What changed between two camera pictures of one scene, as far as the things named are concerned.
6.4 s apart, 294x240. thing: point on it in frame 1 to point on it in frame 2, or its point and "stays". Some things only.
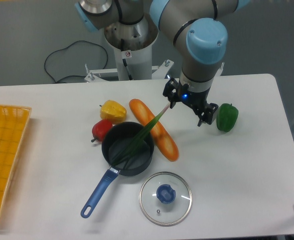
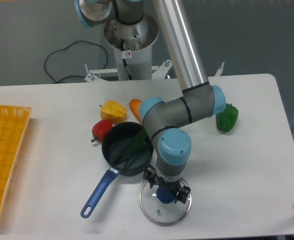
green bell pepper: (226, 117) stays
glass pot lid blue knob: (166, 193) stays
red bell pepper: (100, 128) stays
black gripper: (196, 100) to (150, 176)
